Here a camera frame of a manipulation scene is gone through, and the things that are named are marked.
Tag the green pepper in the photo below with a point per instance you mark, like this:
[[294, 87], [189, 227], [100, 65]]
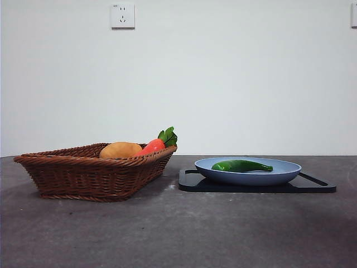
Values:
[[240, 165]]

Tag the blue plate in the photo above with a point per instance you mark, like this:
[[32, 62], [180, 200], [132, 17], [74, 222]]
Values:
[[251, 178]]

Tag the orange carrot with green leaves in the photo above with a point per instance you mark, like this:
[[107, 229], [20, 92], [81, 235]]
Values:
[[152, 146]]

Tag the yellow-brown potato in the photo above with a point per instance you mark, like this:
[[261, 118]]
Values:
[[120, 150]]

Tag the black rectangular tray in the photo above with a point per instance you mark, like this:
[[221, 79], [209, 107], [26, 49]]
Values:
[[251, 190]]

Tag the brown woven wicker basket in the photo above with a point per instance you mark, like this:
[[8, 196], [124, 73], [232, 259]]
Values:
[[89, 176]]

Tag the white wall socket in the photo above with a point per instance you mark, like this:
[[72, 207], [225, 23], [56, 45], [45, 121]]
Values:
[[122, 15], [354, 15]]

